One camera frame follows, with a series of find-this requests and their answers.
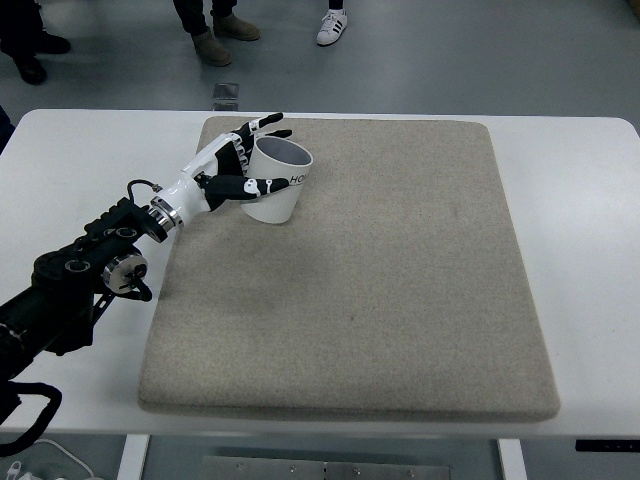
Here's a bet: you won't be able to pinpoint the grey felt mat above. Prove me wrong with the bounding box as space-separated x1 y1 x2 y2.
135 115 562 424

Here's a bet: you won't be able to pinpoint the white cable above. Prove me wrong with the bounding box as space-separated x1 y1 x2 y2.
0 438 96 480

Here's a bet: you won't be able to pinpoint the white ribbed cup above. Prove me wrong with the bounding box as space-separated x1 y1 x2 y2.
241 138 315 224

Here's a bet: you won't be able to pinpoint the person's legs with brown boots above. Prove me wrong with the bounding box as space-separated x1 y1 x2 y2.
171 0 237 37

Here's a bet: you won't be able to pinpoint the person's legs with black shoes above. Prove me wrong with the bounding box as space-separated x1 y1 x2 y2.
0 0 45 62

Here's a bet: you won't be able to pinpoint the white sneaker with black stripes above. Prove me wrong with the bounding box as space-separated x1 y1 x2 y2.
315 8 349 48

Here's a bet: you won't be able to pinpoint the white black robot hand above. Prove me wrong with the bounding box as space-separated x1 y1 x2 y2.
159 111 294 226

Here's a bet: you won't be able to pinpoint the black shoe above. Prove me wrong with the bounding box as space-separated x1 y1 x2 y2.
11 56 48 86
33 31 72 56

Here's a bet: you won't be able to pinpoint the white table leg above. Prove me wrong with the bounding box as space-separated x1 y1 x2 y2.
117 434 151 480
496 438 528 480

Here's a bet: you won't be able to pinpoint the dark blue cloth object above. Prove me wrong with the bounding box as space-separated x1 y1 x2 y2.
0 104 17 152

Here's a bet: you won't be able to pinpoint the black table control box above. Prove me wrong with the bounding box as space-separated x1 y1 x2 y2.
574 439 640 454

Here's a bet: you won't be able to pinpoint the brown boot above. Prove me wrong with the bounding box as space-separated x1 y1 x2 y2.
192 28 233 68
211 13 262 43

